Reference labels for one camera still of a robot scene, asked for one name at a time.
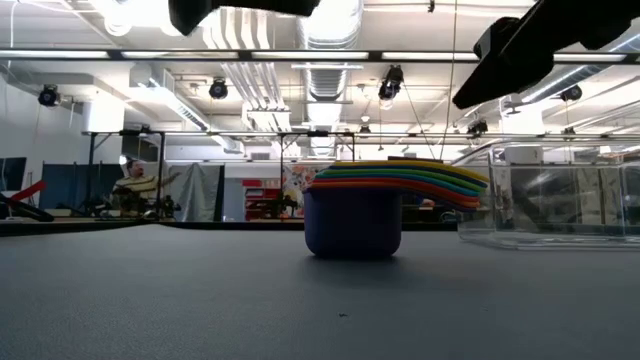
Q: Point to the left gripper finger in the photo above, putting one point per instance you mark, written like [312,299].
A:
[280,6]

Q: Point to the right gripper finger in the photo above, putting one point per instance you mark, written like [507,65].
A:
[497,32]
[500,75]

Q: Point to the yellow measuring cup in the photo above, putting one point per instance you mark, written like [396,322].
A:
[390,163]

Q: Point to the blue measuring cup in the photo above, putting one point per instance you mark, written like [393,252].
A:
[380,176]

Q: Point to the orange measuring cup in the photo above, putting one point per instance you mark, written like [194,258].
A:
[360,181]

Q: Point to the red measuring cup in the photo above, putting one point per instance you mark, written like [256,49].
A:
[360,185]

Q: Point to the purple measuring cup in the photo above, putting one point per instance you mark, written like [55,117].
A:
[352,225]

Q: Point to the clear plastic basket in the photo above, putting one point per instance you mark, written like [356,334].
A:
[550,210]

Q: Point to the black ceiling-hung reel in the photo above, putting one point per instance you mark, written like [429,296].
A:
[48,95]
[390,82]
[570,93]
[477,127]
[218,89]

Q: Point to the seated person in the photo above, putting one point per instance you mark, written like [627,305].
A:
[140,185]

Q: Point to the colourful painted panel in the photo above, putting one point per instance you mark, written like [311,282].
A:
[297,182]

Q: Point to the grey tarp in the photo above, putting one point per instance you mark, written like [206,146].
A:
[197,192]

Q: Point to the red shelving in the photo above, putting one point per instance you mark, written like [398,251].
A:
[260,195]

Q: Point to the blue partition panel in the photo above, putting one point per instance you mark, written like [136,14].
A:
[65,185]

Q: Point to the red bar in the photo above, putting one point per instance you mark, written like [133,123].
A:
[30,190]

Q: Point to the black metal frame stand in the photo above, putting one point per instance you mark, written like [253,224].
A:
[161,170]

